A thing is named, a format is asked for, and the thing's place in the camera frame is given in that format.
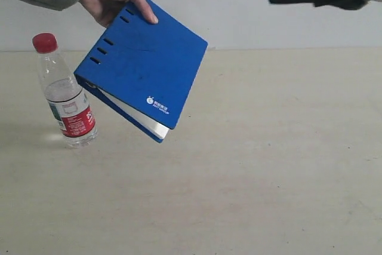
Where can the blue ring binder notebook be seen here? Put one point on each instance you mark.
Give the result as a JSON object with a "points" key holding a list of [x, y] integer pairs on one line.
{"points": [[144, 71]]}

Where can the clear water bottle red label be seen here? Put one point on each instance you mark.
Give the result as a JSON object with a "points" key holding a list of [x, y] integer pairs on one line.
{"points": [[67, 100]]}

